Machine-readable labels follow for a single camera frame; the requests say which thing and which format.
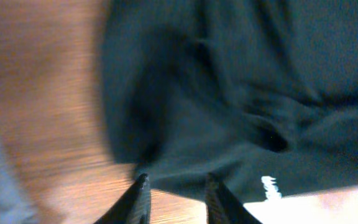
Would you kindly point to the black polo shirt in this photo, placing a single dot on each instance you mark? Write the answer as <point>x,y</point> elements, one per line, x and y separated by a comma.
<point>262,93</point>

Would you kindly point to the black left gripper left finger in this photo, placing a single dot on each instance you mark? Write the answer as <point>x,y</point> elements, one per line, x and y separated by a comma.
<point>133,207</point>

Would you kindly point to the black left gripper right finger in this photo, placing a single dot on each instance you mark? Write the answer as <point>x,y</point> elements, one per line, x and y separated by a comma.
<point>222,206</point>

